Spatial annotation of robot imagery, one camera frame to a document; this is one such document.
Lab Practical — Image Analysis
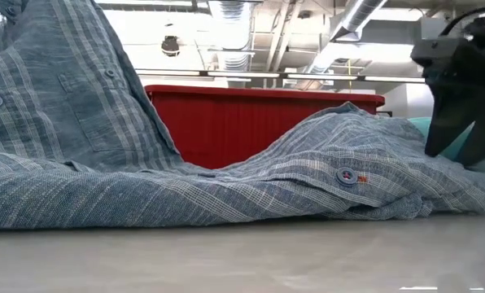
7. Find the red plastic laundry bin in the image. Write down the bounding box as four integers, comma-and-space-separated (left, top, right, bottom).
143, 84, 386, 170

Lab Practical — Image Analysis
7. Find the turquoise shirt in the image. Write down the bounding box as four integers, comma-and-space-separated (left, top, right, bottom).
408, 116, 478, 162

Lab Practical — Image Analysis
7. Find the grey striped garment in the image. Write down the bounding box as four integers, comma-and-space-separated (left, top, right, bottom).
0, 0, 485, 232

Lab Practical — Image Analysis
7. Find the black ceiling dome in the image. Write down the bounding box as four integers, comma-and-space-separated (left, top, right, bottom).
160, 35, 181, 57

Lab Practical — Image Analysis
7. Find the ceiling light strip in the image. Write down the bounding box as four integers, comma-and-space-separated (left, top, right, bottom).
208, 71, 281, 79
286, 72, 360, 81
363, 75, 426, 84
135, 68, 203, 77

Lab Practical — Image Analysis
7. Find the ribbed silver ceiling duct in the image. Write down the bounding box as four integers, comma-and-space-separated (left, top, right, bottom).
208, 0, 255, 72

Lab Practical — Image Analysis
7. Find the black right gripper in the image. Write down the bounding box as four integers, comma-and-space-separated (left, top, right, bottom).
409, 15, 485, 168

